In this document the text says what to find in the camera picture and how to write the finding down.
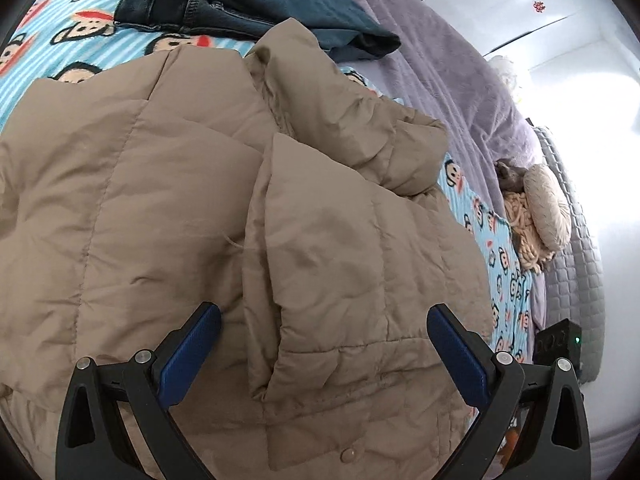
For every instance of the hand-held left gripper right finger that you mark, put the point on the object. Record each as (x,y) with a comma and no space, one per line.
(457,352)

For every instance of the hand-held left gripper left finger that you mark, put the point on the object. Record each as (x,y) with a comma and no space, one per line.
(192,350)

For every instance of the tan puffer jacket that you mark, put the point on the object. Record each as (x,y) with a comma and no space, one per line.
(150,210)

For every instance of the cream knitted throw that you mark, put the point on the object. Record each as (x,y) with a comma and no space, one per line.
(522,232)

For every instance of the round beige pleated pillow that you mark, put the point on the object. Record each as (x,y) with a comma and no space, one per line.
(550,205)

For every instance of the dark brown plush toy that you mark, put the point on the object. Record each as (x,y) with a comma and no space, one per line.
(510,172)

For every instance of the white fluffy plush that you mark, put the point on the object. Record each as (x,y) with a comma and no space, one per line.
(504,67)

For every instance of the purple fleece blanket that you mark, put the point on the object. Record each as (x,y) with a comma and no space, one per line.
(440,60)

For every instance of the monkey print striped blanket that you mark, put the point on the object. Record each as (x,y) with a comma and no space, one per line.
(50,50)

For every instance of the blue denim jeans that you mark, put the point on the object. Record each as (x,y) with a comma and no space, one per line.
(240,5)

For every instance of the red wall sticker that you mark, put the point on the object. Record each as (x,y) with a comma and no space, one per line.
(538,6)

